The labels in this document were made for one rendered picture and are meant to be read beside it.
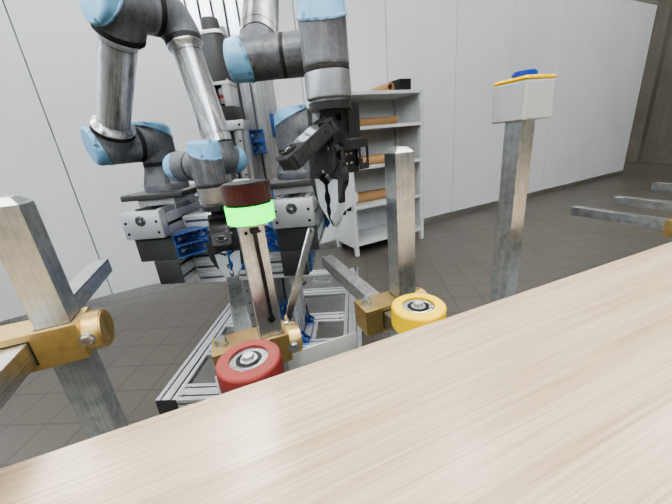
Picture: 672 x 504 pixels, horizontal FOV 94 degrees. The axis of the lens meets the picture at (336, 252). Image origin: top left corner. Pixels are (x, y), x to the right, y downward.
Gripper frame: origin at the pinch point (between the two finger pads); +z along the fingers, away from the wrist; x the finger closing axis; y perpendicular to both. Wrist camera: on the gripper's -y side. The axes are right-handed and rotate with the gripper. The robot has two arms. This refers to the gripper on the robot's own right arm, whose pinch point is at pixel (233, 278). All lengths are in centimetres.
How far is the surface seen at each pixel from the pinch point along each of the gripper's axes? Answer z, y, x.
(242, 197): -27, -45, -3
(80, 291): -12.9, -23.4, 23.5
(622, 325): -7, -64, -44
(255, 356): -8.0, -48.2, -0.8
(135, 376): 83, 96, 63
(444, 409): -7, -64, -16
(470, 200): 65, 259, -334
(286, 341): -3.2, -40.1, -5.9
